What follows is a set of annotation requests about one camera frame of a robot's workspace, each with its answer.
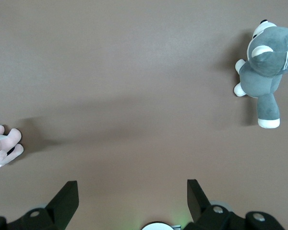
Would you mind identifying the pale pink small plush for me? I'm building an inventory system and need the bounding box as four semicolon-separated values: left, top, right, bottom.
0;125;24;170

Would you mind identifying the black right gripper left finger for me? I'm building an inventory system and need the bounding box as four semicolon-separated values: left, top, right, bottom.
0;180;79;230

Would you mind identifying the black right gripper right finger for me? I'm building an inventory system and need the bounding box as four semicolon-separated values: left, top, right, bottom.
182;179;288;230

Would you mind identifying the grey white husky plush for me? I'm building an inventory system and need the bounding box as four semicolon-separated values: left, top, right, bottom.
234;19;288;130

